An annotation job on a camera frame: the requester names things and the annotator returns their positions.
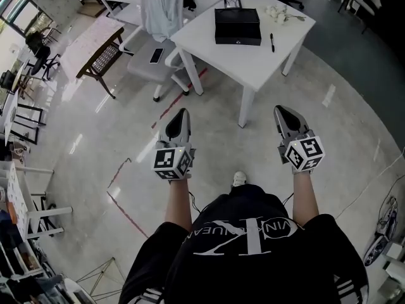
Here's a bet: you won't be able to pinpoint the black swivel chair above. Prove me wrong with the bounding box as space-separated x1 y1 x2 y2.
25 32 61 82

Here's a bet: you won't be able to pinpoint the white floor cable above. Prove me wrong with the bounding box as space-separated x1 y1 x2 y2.
335 137 405 221

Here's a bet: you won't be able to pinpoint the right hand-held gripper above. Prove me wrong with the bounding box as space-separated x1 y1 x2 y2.
273 105 326 174

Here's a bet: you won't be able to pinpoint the black metal frames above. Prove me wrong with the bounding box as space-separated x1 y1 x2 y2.
11 103 47 145

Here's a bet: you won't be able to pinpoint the black smartphone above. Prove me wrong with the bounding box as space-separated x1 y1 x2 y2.
149 47 165 65

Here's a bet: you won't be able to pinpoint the person's left forearm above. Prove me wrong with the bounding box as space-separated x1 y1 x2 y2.
163 177 193 232

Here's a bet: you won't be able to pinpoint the black printed t-shirt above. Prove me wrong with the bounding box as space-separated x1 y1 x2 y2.
118 184 370 304

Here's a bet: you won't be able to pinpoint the black box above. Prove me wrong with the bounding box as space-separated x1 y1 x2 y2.
214 7 263 46

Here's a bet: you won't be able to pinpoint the white shoe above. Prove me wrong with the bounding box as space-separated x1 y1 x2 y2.
232 170 247 188

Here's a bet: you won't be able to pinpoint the white artificial flowers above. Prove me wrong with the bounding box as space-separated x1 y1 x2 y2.
264 4 307 24

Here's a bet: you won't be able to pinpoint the person's right forearm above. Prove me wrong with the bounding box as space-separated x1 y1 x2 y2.
291 171 320 224

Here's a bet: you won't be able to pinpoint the white square table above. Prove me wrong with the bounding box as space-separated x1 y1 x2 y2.
170 0 317 129

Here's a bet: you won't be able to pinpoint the grey office chair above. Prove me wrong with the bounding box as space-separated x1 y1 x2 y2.
118 0 190 103

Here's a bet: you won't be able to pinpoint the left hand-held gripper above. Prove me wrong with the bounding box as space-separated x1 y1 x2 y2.
154 108 196 182

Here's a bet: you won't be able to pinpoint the wooden table with pale top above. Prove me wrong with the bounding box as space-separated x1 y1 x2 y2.
59 16 126 99

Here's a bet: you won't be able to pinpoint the white low shelf unit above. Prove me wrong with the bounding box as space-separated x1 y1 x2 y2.
0 161 73 240

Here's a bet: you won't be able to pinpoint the pale jacket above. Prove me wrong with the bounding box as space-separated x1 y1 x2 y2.
140 0 185 43

